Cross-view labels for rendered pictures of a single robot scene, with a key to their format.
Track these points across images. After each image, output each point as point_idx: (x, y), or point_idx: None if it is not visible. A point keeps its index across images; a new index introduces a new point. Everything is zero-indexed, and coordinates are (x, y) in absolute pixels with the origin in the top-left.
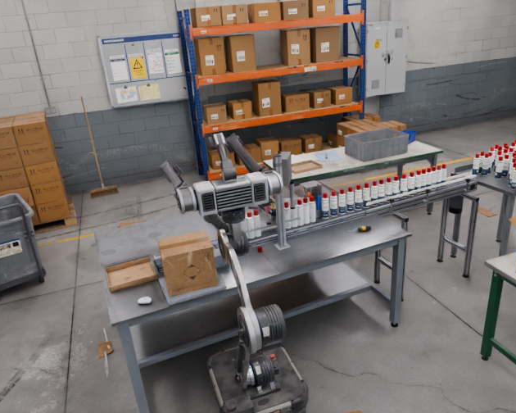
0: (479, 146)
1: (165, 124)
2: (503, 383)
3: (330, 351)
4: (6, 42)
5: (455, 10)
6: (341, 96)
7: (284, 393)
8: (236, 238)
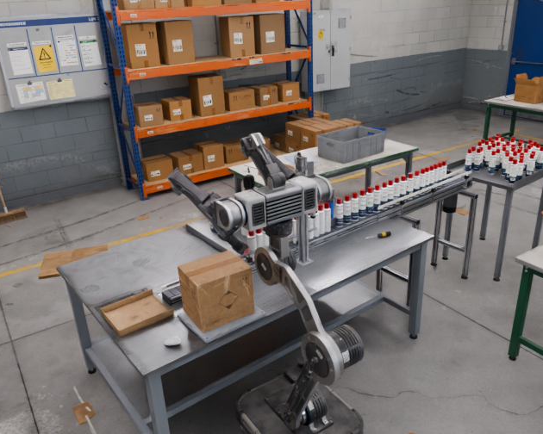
0: (428, 143)
1: (81, 129)
2: (538, 381)
3: (357, 374)
4: None
5: (393, 0)
6: (288, 92)
7: (340, 427)
8: (283, 255)
